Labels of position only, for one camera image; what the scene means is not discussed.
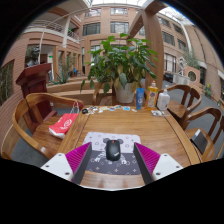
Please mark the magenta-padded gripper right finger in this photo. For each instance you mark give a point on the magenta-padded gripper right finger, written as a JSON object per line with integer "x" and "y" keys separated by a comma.
{"x": 160, "y": 165}

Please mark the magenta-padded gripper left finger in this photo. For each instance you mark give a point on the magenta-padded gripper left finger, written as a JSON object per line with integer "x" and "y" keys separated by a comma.
{"x": 63, "y": 165}

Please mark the black computer mouse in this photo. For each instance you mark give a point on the black computer mouse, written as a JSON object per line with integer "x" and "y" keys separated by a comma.
{"x": 113, "y": 150}

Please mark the grey printed mouse pad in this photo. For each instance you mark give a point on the grey printed mouse pad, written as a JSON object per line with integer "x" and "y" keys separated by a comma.
{"x": 126, "y": 143}

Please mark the red and white bag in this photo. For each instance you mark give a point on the red and white bag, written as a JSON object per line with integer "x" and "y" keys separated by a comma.
{"x": 63, "y": 125}

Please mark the black notebook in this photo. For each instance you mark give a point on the black notebook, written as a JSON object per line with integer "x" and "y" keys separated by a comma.
{"x": 199, "y": 141}

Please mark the small clear plastic packet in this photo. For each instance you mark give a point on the small clear plastic packet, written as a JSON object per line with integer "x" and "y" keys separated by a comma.
{"x": 157, "y": 113}

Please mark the white pump bottle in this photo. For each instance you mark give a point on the white pump bottle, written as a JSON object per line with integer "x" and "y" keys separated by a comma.
{"x": 163, "y": 101}

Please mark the yellow liquid bottle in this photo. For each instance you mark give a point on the yellow liquid bottle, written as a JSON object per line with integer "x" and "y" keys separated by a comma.
{"x": 152, "y": 96}

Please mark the blue tube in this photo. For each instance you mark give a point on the blue tube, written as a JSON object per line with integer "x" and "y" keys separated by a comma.
{"x": 140, "y": 98}

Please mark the spiky green agave plant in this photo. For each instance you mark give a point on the spiky green agave plant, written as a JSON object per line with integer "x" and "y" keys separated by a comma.
{"x": 61, "y": 78}

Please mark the white abstract sculpture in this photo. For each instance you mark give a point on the white abstract sculpture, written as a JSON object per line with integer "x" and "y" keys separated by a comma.
{"x": 182, "y": 66}

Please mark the green plant in white pot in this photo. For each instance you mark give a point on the green plant in white pot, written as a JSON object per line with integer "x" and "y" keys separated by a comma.
{"x": 120, "y": 63}

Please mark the dark bust statue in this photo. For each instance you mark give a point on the dark bust statue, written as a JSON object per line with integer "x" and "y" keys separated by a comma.
{"x": 32, "y": 56}

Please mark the red wooden pedestal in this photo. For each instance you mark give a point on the red wooden pedestal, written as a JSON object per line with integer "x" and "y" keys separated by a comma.
{"x": 33, "y": 83}

